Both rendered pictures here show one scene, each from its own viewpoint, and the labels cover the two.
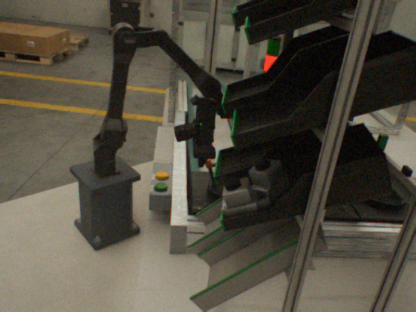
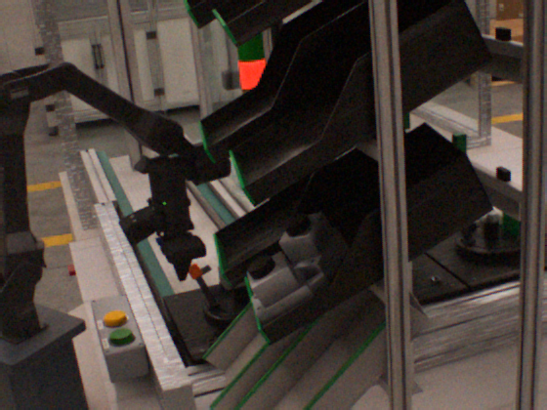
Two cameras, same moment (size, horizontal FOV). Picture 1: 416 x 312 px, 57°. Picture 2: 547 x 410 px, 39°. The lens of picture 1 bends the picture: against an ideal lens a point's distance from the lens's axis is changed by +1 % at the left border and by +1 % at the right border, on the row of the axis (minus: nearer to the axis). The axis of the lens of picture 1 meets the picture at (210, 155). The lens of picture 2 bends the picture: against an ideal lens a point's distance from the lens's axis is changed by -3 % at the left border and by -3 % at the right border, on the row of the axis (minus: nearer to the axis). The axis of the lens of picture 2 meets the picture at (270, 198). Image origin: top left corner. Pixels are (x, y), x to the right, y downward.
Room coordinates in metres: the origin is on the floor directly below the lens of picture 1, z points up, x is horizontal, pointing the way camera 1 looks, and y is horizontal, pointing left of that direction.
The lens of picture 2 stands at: (-0.19, 0.07, 1.64)
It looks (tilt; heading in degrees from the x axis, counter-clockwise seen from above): 21 degrees down; 350
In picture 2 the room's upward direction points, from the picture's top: 6 degrees counter-clockwise
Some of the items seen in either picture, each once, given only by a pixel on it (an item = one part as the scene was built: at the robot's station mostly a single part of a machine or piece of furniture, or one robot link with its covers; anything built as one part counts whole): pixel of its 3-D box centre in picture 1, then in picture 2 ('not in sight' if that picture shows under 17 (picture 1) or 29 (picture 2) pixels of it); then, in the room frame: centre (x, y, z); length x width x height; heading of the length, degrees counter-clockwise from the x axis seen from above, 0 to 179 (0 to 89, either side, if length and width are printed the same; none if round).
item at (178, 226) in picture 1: (180, 163); (136, 291); (1.28, 0.11, 0.91); 0.89 x 0.06 x 0.11; 7
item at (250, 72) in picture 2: (273, 63); (253, 72); (1.23, -0.17, 1.33); 0.05 x 0.05 x 0.05
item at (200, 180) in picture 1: (229, 193); (244, 314); (1.02, -0.07, 0.96); 0.24 x 0.24 x 0.02; 7
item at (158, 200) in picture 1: (161, 184); (118, 335); (1.08, 0.15, 0.93); 0.21 x 0.07 x 0.06; 7
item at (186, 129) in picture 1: (186, 131); (141, 223); (1.00, 0.08, 1.17); 0.07 x 0.07 x 0.06; 9
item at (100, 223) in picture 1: (106, 200); (34, 385); (0.92, 0.29, 0.96); 0.15 x 0.15 x 0.20; 43
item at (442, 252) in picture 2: (385, 186); (491, 226); (1.08, -0.57, 1.01); 0.24 x 0.24 x 0.13; 7
